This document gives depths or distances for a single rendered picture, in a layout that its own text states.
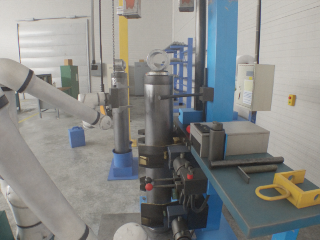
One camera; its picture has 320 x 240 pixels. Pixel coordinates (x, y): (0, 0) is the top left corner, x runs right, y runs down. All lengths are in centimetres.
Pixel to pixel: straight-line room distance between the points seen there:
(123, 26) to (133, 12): 255
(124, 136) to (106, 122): 168
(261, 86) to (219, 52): 56
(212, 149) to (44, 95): 83
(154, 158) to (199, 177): 40
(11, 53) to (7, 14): 222
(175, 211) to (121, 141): 160
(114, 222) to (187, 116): 119
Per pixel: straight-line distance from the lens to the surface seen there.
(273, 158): 112
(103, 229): 202
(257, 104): 187
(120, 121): 279
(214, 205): 187
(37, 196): 55
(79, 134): 434
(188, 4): 149
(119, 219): 211
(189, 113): 165
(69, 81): 859
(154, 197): 170
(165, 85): 140
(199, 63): 166
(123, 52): 400
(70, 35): 1276
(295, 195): 84
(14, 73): 98
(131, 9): 153
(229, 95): 153
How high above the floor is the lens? 151
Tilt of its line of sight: 14 degrees down
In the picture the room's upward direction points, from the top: straight up
